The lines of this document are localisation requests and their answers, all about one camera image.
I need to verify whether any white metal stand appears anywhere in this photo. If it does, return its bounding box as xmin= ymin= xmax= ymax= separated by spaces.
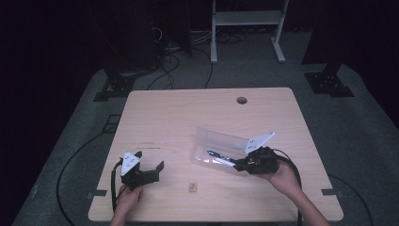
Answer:
xmin=210 ymin=0 xmax=290 ymax=64

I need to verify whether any person's left hand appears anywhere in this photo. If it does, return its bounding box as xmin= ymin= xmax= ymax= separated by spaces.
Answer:
xmin=115 ymin=184 xmax=144 ymax=218

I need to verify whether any blue pen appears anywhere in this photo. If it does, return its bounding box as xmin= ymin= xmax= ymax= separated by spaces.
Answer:
xmin=206 ymin=150 xmax=237 ymax=163

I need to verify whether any grey tape strip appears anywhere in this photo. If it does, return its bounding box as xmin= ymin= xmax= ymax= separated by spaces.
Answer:
xmin=320 ymin=187 xmax=345 ymax=198
xmin=86 ymin=189 xmax=108 ymax=200

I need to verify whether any black floor cable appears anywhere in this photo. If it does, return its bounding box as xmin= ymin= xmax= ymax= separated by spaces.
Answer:
xmin=191 ymin=46 xmax=215 ymax=89
xmin=327 ymin=173 xmax=375 ymax=226
xmin=146 ymin=52 xmax=182 ymax=91
xmin=56 ymin=131 xmax=111 ymax=226

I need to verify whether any black stand base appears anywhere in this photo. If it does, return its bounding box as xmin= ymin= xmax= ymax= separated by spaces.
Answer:
xmin=303 ymin=63 xmax=356 ymax=99
xmin=92 ymin=70 xmax=139 ymax=103

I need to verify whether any person's right hand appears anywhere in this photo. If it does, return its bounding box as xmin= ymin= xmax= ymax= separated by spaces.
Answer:
xmin=257 ymin=159 xmax=303 ymax=200

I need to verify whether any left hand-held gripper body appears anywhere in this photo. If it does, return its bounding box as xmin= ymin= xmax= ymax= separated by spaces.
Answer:
xmin=120 ymin=152 xmax=161 ymax=191

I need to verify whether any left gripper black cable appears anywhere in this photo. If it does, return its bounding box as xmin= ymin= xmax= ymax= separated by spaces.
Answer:
xmin=110 ymin=159 xmax=128 ymax=212

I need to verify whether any white pen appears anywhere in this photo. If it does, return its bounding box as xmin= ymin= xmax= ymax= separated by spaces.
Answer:
xmin=213 ymin=157 xmax=238 ymax=168

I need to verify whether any clear plastic pencil case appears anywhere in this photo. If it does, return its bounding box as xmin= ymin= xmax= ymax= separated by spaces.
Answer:
xmin=189 ymin=126 xmax=252 ymax=173

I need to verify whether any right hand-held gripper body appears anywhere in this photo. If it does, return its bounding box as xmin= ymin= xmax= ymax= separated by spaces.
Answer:
xmin=244 ymin=131 xmax=280 ymax=176

